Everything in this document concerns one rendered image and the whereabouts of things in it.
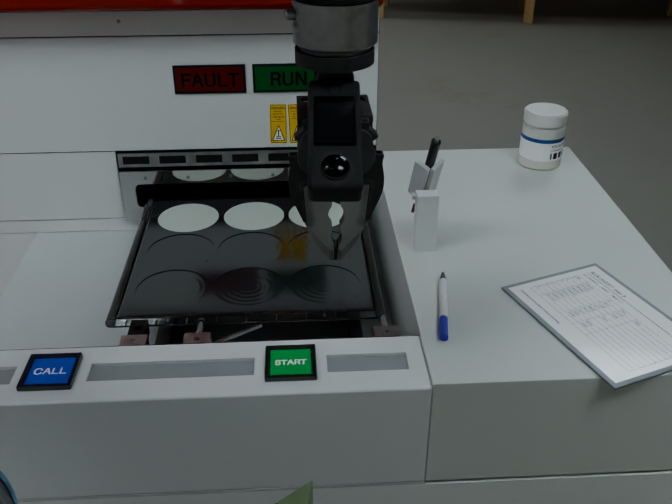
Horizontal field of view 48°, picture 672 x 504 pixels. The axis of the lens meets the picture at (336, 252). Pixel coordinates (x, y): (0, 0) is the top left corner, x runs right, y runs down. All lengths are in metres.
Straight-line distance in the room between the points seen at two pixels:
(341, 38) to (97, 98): 0.75
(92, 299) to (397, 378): 0.59
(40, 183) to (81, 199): 0.07
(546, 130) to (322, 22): 0.70
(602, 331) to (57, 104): 0.93
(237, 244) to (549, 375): 0.55
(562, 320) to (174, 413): 0.46
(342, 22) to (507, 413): 0.46
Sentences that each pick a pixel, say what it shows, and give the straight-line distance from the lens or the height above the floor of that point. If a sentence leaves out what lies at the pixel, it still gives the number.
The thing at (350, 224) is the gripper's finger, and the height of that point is 1.14.
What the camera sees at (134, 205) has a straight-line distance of 1.40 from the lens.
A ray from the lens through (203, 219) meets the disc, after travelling 1.28.
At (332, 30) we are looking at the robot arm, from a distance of 0.66.
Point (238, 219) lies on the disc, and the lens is 1.27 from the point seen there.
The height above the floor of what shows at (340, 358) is 0.96.
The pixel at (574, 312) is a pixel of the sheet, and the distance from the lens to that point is 0.96.
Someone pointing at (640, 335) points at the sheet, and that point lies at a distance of 0.95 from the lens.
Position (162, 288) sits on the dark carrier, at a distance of 1.11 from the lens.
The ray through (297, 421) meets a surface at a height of 0.92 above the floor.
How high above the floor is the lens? 1.50
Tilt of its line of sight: 31 degrees down
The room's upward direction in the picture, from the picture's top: straight up
